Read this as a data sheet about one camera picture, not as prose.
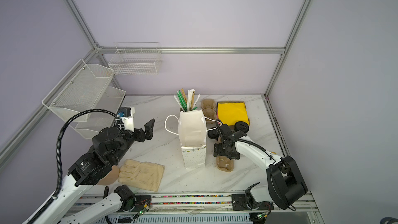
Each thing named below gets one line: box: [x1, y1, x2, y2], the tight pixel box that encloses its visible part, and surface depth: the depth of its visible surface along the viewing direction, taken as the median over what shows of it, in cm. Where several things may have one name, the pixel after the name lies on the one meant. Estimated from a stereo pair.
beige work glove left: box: [118, 159, 165, 192], surface depth 83 cm
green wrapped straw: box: [176, 90, 198, 112], surface depth 100 cm
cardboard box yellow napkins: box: [216, 101, 251, 131], surface depth 108 cm
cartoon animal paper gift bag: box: [178, 109, 207, 168], surface depth 77 cm
